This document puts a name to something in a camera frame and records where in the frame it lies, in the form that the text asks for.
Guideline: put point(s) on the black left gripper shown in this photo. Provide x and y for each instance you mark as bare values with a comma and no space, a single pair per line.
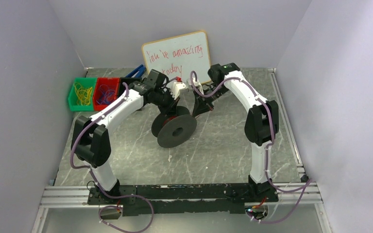
168,103

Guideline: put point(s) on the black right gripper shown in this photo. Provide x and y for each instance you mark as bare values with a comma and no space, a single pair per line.
202,103

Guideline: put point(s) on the black perforated cable spool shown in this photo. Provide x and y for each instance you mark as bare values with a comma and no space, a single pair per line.
172,131

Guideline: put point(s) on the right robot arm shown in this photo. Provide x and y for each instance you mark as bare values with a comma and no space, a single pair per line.
262,121

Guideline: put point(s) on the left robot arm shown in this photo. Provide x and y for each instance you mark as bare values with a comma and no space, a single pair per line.
91,146

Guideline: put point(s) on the blue tool behind bins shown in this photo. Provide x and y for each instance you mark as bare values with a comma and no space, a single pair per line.
137,72

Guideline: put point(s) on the black storage bin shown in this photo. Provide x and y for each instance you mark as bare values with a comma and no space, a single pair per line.
127,81

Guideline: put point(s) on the yellow framed whiteboard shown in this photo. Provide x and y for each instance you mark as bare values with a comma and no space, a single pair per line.
179,55

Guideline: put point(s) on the red storage bin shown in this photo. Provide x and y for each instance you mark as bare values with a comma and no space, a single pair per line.
105,92

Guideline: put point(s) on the green storage bin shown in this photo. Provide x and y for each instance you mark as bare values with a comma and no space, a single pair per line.
81,93

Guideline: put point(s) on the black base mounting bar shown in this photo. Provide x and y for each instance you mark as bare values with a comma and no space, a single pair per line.
234,198

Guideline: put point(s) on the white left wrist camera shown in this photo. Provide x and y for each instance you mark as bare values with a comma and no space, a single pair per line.
176,86

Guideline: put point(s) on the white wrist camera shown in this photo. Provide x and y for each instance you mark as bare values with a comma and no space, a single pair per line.
176,86
196,86

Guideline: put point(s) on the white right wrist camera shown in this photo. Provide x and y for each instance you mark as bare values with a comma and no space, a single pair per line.
196,86

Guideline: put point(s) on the aluminium frame rail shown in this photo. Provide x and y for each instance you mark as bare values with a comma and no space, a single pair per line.
289,195

